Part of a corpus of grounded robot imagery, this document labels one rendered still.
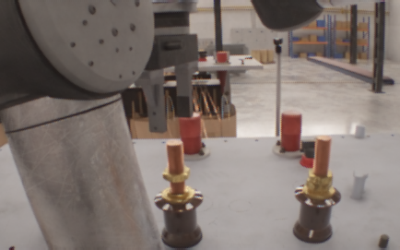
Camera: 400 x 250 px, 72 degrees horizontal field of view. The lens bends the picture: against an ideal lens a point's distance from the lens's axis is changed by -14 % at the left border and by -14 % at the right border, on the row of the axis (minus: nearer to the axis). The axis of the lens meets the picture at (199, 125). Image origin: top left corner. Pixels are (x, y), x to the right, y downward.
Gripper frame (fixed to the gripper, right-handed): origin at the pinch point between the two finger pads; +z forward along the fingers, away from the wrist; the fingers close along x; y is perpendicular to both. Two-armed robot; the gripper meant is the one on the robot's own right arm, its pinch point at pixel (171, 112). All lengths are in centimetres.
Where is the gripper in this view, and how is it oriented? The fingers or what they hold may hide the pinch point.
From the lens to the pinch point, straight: 54.6
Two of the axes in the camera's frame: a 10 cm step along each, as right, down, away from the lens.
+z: 0.4, 9.6, 2.9
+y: 9.0, 0.9, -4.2
